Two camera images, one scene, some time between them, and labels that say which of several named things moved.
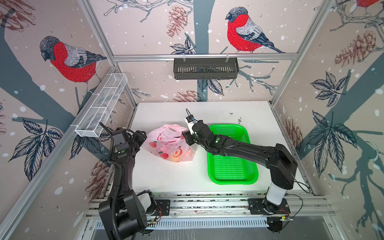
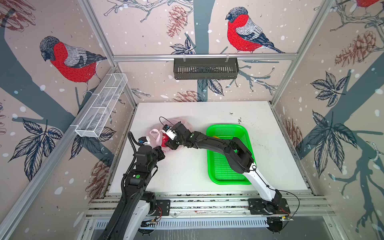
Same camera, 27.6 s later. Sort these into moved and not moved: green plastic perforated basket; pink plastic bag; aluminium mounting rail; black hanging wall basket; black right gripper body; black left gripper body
Moved: pink plastic bag; black right gripper body; black left gripper body
Not moved: aluminium mounting rail; black hanging wall basket; green plastic perforated basket
